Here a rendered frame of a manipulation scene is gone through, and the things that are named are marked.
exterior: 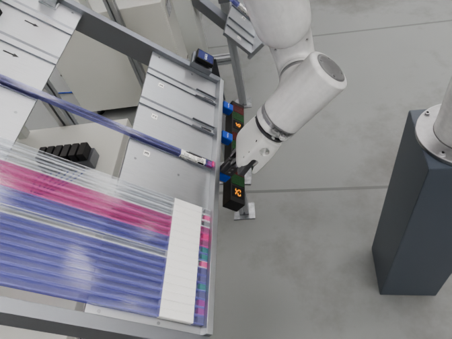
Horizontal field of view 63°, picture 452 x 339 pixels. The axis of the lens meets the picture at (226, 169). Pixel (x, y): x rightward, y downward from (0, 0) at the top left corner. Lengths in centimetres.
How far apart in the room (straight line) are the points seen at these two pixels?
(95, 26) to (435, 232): 99
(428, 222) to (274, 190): 79
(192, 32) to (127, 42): 35
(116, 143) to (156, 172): 40
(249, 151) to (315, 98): 17
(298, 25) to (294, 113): 17
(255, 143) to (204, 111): 26
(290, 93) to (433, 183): 39
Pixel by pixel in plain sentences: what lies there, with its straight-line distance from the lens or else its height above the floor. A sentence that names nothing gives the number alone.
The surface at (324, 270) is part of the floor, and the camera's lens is 146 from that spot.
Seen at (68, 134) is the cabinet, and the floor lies 62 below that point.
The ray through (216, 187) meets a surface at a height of 73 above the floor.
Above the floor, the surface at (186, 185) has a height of 76.
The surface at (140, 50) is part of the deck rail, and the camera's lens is 101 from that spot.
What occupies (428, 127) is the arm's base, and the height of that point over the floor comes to 71.
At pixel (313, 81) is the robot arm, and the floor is 95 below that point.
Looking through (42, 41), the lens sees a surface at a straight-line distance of 89.
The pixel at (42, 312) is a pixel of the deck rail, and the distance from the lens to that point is 58.
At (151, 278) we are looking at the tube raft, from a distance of 63.
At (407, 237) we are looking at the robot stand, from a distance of 109.
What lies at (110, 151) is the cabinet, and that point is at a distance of 112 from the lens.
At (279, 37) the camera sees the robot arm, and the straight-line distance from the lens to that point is 56.
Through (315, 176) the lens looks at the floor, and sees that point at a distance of 169.
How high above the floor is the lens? 134
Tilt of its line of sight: 49 degrees down
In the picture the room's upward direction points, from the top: 16 degrees counter-clockwise
